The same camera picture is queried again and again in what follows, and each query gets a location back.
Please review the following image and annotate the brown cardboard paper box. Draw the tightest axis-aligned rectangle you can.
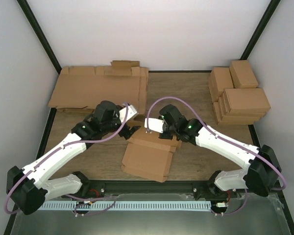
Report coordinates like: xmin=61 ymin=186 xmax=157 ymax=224
xmin=121 ymin=127 xmax=182 ymax=183

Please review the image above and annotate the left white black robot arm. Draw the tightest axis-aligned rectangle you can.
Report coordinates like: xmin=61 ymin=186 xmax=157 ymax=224
xmin=6 ymin=100 xmax=139 ymax=215

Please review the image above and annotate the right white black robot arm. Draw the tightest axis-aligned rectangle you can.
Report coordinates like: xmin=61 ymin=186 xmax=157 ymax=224
xmin=159 ymin=104 xmax=281 ymax=197

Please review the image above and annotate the folded cardboard box front bottom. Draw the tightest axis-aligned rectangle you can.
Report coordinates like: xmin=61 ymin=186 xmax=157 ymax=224
xmin=213 ymin=102 xmax=261 ymax=125

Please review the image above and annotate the folded cardboard box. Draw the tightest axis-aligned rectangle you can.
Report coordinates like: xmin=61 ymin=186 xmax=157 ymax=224
xmin=208 ymin=67 xmax=234 ymax=102
xmin=223 ymin=88 xmax=270 ymax=115
xmin=213 ymin=102 xmax=261 ymax=125
xmin=229 ymin=60 xmax=258 ymax=88

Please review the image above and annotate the folded cardboard box front top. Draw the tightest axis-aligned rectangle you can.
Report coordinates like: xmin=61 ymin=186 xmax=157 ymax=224
xmin=223 ymin=88 xmax=270 ymax=115

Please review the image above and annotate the folded cardboard box back left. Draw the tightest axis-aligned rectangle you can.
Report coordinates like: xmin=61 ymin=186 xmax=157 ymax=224
xmin=208 ymin=67 xmax=234 ymax=102

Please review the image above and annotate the folded cardboard box back right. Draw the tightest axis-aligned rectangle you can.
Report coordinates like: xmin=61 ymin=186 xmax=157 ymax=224
xmin=229 ymin=60 xmax=258 ymax=88

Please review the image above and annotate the stack of flat cardboard sheets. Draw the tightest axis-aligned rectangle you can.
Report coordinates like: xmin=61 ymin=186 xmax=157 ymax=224
xmin=48 ymin=60 xmax=149 ymax=115

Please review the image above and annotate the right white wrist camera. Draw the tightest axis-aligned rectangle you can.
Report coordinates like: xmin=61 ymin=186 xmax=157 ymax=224
xmin=144 ymin=118 xmax=165 ymax=133

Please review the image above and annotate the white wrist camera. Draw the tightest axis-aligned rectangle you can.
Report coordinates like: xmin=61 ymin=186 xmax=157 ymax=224
xmin=144 ymin=118 xmax=165 ymax=133
xmin=119 ymin=105 xmax=138 ymax=123

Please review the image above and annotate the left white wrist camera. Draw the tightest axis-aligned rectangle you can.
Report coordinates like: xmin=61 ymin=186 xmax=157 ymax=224
xmin=119 ymin=105 xmax=138 ymax=123

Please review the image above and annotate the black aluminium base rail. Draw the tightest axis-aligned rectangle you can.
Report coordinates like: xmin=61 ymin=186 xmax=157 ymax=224
xmin=88 ymin=180 xmax=211 ymax=200

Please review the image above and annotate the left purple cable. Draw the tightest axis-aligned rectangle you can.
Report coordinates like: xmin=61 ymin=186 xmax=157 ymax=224
xmin=3 ymin=101 xmax=130 ymax=217

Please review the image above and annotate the light blue slotted cable duct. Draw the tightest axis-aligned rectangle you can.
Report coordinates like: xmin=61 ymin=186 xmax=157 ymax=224
xmin=39 ymin=201 xmax=211 ymax=212

